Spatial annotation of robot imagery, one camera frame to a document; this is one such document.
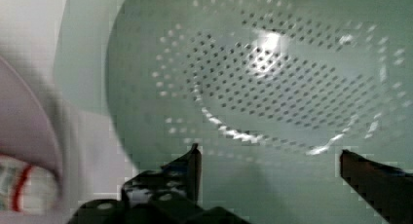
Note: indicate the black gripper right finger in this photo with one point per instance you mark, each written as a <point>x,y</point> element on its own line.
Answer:
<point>389,190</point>

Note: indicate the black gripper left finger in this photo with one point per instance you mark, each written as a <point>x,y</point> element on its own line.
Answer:
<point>167,196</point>

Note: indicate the mint green plastic strainer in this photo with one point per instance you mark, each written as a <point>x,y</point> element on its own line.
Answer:
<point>272,91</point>

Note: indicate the red plush ketchup bottle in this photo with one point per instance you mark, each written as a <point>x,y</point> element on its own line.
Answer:
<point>26,188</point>

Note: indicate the grey round plate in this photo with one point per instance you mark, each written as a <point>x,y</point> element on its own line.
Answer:
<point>26,132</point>

